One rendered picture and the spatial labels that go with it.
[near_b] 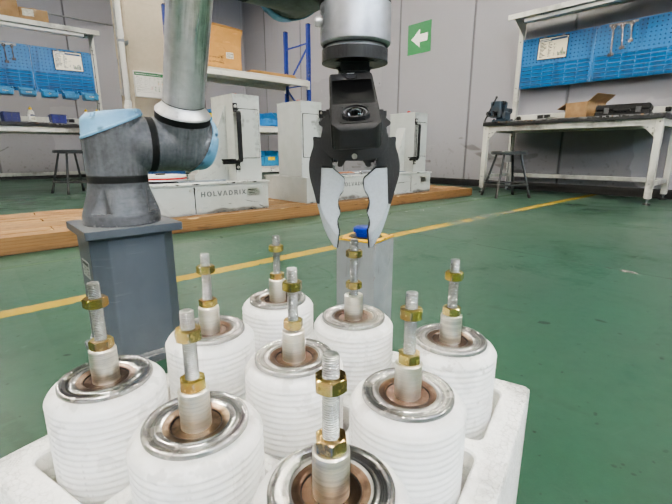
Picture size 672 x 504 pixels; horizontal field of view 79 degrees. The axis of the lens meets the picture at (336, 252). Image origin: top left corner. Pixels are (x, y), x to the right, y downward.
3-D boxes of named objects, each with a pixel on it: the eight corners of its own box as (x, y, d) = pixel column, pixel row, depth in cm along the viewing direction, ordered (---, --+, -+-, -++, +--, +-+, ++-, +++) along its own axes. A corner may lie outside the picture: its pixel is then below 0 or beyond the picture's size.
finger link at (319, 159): (345, 206, 47) (357, 128, 45) (345, 208, 46) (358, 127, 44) (305, 200, 47) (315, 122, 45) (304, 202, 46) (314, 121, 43)
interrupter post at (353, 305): (366, 322, 49) (366, 296, 48) (346, 324, 49) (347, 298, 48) (359, 315, 51) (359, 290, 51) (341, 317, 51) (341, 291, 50)
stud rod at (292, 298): (300, 342, 40) (299, 267, 38) (294, 345, 39) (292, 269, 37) (293, 339, 40) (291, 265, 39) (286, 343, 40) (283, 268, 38)
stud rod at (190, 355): (185, 410, 30) (175, 312, 28) (192, 402, 31) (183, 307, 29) (198, 411, 30) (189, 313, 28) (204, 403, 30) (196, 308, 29)
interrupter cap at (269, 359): (263, 388, 35) (263, 381, 35) (248, 350, 42) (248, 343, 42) (344, 371, 38) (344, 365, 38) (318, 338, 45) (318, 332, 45)
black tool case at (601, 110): (599, 119, 407) (601, 107, 405) (652, 116, 380) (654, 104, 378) (593, 117, 382) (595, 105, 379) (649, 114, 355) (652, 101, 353)
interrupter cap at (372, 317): (394, 328, 47) (395, 322, 47) (331, 336, 45) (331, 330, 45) (371, 305, 55) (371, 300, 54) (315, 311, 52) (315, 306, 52)
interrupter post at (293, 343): (285, 368, 39) (284, 336, 38) (279, 357, 41) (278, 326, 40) (309, 363, 40) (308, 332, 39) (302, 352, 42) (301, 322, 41)
